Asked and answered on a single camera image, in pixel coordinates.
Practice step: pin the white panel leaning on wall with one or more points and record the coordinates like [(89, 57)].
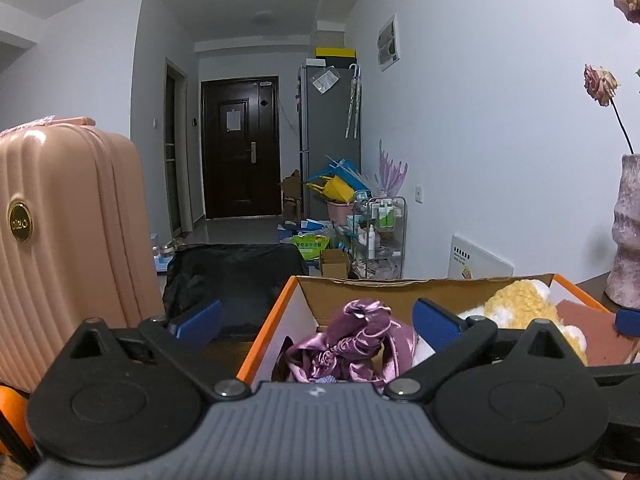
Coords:
[(469, 262)]

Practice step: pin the purple coral wall decoration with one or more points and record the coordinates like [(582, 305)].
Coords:
[(391, 175)]

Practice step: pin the pink textured vase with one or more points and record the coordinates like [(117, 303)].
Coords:
[(622, 286)]

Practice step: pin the purple satin scrunchie bag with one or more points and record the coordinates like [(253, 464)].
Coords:
[(362, 343)]

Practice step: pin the yellow and blue bags pile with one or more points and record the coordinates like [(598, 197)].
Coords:
[(339, 181)]

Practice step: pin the red cardboard box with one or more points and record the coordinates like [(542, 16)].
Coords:
[(307, 302)]

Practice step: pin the black chair backrest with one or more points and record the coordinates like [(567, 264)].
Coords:
[(246, 279)]

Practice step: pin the green snack bag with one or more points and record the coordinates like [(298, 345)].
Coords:
[(310, 244)]

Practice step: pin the white wall vent panel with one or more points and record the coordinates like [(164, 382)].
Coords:
[(388, 44)]

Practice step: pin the orange tangerine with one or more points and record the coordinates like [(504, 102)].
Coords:
[(13, 407)]

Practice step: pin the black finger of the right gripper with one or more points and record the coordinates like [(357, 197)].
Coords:
[(618, 449)]

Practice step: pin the pink ribbed small suitcase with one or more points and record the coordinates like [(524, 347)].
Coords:
[(75, 240)]

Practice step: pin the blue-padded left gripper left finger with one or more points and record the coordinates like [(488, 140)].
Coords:
[(123, 396)]

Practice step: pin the brown cardboard box on floor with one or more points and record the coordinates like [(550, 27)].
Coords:
[(334, 263)]

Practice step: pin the yellow white plush toy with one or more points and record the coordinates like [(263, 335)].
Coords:
[(513, 307)]

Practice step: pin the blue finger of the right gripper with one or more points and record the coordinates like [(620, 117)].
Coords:
[(627, 322)]

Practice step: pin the pink plastic bucket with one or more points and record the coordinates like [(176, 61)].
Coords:
[(339, 212)]

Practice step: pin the metal wire trolley shelf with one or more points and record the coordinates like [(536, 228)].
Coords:
[(374, 237)]

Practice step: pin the grey refrigerator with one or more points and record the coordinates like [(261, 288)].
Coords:
[(324, 97)]

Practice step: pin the dark brown entrance door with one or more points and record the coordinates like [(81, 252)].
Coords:
[(241, 156)]

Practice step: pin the yellow box atop refrigerator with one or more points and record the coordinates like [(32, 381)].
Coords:
[(334, 52)]

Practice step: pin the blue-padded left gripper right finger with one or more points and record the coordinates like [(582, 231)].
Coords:
[(513, 398)]

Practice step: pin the umbrella hanging on refrigerator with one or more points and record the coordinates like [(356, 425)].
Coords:
[(353, 113)]

